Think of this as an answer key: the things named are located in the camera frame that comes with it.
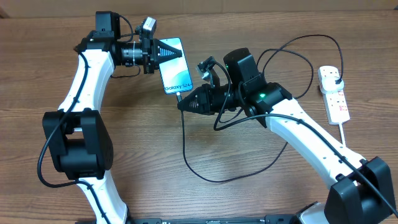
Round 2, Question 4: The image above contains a blue Samsung Galaxy smartphone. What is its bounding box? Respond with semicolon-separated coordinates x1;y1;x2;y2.
159;37;193;95

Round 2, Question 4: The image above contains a white charger plug adapter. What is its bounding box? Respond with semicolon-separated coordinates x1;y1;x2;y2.
320;77;345;95

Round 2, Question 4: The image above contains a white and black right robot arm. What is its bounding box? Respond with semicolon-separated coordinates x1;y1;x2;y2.
177;48;397;223

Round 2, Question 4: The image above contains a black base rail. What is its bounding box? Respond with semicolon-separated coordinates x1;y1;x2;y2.
126;214;297;224

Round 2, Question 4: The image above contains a white power strip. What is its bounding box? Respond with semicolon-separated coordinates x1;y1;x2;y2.
318;65;350;125

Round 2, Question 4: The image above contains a black USB charging cable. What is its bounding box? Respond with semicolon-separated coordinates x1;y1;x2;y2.
175;34;345;184

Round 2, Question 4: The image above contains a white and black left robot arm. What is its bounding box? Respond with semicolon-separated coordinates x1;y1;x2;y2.
37;11;182;223

